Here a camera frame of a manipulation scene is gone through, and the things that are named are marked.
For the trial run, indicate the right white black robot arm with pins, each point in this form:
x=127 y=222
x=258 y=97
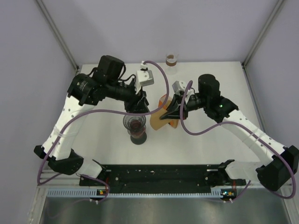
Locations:
x=277 y=163

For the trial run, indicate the left aluminium frame post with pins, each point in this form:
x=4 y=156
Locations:
x=57 y=34

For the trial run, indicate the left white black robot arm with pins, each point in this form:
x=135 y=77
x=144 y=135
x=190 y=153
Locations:
x=84 y=93

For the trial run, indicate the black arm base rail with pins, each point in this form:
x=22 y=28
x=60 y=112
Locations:
x=156 y=179

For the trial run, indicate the glass cup with coffee grounds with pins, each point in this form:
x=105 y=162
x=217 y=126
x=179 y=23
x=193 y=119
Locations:
x=171 y=63

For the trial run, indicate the right aluminium frame post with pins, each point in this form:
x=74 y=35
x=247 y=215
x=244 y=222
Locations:
x=264 y=31

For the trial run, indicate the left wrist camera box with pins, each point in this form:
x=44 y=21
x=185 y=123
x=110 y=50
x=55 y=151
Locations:
x=144 y=78

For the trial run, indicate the aluminium frame post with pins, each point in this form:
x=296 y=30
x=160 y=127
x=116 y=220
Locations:
x=264 y=31
x=57 y=34

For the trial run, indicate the grey slotted cable duct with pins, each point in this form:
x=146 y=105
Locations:
x=95 y=193

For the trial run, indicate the glass carafe red collar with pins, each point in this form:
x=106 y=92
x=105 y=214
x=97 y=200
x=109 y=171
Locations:
x=138 y=136

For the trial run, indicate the clear plastic coffee dripper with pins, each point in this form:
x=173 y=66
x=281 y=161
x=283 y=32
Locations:
x=134 y=124

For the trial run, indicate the brown paper coffee filter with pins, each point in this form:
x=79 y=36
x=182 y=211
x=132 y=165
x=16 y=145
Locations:
x=155 y=121

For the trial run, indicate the orange coffee filter box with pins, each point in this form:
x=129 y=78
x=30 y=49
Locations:
x=173 y=123

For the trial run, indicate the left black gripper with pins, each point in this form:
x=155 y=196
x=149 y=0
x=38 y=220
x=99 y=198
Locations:
x=135 y=105

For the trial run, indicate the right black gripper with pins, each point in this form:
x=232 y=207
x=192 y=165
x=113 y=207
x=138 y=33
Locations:
x=174 y=110

